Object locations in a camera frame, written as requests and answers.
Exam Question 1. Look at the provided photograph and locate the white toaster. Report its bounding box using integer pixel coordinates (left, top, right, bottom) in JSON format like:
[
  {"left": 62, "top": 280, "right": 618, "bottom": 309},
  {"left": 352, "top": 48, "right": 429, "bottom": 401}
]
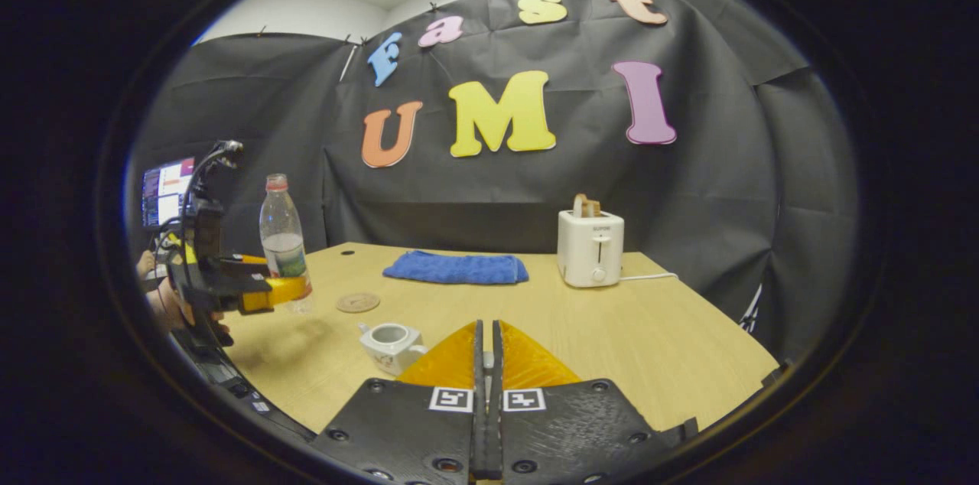
[{"left": 557, "top": 208, "right": 625, "bottom": 288}]

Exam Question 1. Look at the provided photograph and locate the blue towel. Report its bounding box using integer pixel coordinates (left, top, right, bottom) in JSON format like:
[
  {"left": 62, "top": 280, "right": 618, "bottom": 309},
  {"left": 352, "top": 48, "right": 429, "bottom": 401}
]
[{"left": 382, "top": 249, "right": 529, "bottom": 285}]

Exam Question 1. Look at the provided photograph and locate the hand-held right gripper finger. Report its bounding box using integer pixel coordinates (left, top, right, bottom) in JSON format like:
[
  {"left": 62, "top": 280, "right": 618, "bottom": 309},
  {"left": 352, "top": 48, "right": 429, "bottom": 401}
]
[
  {"left": 489, "top": 319, "right": 701, "bottom": 485},
  {"left": 310, "top": 319, "right": 492, "bottom": 485}
]

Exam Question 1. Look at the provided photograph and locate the clear plastic water bottle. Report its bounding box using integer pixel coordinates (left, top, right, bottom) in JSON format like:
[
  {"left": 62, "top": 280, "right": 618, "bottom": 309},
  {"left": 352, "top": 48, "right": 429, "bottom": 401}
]
[{"left": 259, "top": 174, "right": 314, "bottom": 315}]

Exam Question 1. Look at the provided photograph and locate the round brown coaster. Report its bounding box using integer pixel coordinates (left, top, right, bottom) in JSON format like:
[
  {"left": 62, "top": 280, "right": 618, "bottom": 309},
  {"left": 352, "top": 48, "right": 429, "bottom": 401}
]
[{"left": 336, "top": 291, "right": 381, "bottom": 314}]

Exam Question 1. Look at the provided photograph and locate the black backdrop cloth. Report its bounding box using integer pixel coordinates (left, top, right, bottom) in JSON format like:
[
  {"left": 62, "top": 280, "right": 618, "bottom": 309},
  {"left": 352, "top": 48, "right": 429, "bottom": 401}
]
[{"left": 130, "top": 0, "right": 861, "bottom": 363}]

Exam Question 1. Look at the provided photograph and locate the computer monitor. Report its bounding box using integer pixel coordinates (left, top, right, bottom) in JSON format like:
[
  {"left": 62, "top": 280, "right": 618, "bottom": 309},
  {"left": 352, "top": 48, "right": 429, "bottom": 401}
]
[{"left": 141, "top": 157, "right": 197, "bottom": 229}]

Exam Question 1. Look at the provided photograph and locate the white ceramic teacup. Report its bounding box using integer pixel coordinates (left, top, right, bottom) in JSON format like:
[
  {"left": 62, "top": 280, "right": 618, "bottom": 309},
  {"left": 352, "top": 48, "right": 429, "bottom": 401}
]
[{"left": 359, "top": 322, "right": 429, "bottom": 376}]

